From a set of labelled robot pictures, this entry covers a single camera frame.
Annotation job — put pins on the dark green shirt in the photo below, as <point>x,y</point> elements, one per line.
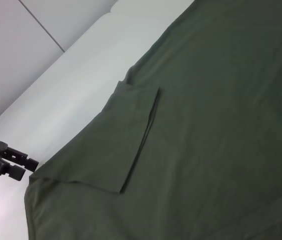
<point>193,137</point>

